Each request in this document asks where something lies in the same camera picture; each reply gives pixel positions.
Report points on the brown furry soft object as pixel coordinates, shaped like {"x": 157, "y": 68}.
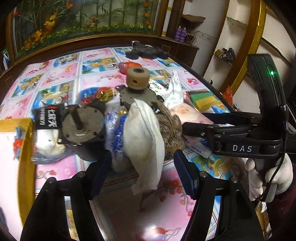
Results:
{"x": 170, "y": 127}

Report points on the pink rose tissue pack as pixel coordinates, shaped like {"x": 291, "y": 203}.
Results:
{"x": 186, "y": 113}

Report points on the red plastic bag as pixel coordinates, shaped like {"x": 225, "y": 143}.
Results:
{"x": 124, "y": 66}

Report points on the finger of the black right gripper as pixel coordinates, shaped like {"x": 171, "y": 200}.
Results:
{"x": 207, "y": 131}
{"x": 234, "y": 118}

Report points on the yellow green sponge pack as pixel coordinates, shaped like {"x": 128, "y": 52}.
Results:
{"x": 202, "y": 99}

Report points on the framed floral landscape painting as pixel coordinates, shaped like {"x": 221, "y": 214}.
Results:
{"x": 35, "y": 25}

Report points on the purple bottles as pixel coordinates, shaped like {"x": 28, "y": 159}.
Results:
{"x": 180, "y": 34}

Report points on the colourful patterned tablecloth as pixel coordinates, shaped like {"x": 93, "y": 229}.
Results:
{"x": 161, "y": 214}

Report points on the black plastic gadget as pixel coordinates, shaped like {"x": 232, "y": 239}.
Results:
{"x": 145, "y": 51}

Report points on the black motor with shaft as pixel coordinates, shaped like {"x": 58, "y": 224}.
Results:
{"x": 83, "y": 130}

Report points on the white plastic bag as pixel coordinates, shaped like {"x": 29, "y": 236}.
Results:
{"x": 174, "y": 95}

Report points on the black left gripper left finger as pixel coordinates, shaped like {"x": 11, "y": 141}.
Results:
{"x": 60, "y": 204}

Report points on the colourful snack packet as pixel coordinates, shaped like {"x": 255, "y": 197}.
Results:
{"x": 90, "y": 95}

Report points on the blue white plastic pack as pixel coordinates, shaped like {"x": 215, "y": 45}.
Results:
{"x": 114, "y": 122}

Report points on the black motor with tan roller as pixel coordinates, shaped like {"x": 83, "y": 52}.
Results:
{"x": 137, "y": 87}

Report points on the yellow cardboard box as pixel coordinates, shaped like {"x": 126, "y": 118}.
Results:
{"x": 17, "y": 174}

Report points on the black labelled packet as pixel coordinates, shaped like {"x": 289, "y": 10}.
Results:
{"x": 48, "y": 117}

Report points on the white cloth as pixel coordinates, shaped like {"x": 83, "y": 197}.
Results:
{"x": 144, "y": 146}

